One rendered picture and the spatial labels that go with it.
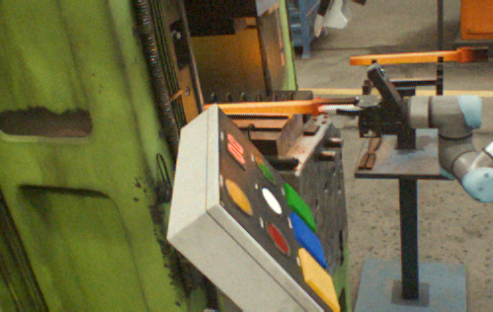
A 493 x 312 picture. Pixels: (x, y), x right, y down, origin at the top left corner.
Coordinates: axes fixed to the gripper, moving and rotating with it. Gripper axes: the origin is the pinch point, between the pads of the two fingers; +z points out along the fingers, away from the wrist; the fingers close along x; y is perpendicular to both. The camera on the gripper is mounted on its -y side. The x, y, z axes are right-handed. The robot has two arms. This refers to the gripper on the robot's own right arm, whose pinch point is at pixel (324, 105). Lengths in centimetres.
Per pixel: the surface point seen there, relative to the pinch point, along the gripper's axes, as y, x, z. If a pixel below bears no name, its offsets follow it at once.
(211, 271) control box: -9, -74, -6
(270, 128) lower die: 2.8, -7.9, 11.8
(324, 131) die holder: 10.7, 7.0, 3.1
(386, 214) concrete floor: 102, 105, 9
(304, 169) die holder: 11.5, -11.8, 3.0
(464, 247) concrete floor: 103, 85, -27
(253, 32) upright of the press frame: -12.9, 23.0, 25.4
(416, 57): 10, 61, -14
